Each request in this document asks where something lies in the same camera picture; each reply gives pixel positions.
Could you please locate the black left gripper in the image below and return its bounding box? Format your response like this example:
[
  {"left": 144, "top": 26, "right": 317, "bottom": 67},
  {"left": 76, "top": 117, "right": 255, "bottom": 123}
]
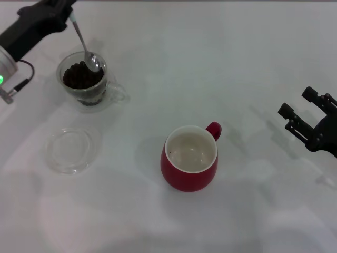
[{"left": 0, "top": 0, "right": 77, "bottom": 61}]

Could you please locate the black cable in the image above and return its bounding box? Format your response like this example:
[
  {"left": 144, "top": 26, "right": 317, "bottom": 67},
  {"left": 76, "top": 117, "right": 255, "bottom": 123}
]
[{"left": 17, "top": 60, "right": 35, "bottom": 83}]

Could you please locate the metal cable connector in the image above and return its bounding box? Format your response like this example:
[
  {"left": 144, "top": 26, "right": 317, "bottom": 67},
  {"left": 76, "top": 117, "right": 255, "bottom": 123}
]
[{"left": 0, "top": 78, "right": 30, "bottom": 105}]

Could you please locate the blue handled metal spoon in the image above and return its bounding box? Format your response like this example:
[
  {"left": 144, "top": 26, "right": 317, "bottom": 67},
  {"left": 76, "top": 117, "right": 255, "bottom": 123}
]
[{"left": 70, "top": 13, "right": 102, "bottom": 72}]

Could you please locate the clear glass cup with handle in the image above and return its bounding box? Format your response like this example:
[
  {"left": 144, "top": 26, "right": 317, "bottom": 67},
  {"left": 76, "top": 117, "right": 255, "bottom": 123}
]
[{"left": 55, "top": 52, "right": 130, "bottom": 106}]

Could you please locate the coffee beans heap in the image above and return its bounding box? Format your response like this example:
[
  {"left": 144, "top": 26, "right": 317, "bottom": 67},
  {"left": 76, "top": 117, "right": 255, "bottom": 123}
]
[{"left": 63, "top": 61, "right": 105, "bottom": 90}]

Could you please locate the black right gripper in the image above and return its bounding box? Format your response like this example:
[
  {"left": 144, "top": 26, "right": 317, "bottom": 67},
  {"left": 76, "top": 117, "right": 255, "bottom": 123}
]
[{"left": 277, "top": 86, "right": 337, "bottom": 159}]

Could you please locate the clear glass dish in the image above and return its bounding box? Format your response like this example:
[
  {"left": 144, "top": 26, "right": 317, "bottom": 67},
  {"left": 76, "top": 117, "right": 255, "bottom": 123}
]
[{"left": 45, "top": 127, "right": 102, "bottom": 174}]

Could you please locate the red ceramic mug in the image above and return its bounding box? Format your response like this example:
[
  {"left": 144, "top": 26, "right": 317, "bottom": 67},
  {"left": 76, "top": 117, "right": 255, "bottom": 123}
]
[{"left": 160, "top": 121, "right": 222, "bottom": 192}]

